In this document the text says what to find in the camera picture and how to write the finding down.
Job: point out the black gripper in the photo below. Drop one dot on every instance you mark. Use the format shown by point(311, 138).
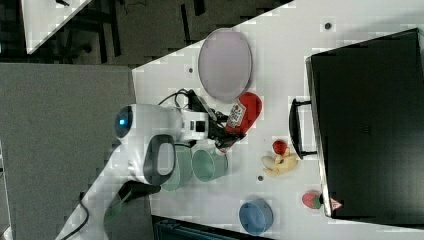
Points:
point(216, 130)

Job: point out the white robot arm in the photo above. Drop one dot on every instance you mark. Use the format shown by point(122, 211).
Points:
point(146, 154)

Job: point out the green oval strainer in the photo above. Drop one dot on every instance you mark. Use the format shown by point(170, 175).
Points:
point(182, 171)

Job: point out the green cup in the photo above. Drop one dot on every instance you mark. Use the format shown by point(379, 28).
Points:
point(209, 164)

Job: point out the small red strawberry toy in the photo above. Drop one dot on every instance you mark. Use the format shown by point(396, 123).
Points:
point(279, 147)

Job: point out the round purple plate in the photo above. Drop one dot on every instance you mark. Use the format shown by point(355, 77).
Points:
point(225, 64)

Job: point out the blue bowl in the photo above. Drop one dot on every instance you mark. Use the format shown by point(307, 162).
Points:
point(256, 216)

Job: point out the large red strawberry toy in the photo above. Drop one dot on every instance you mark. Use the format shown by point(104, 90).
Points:
point(312, 199)

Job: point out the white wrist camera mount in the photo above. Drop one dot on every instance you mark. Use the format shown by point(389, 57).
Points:
point(195, 126)

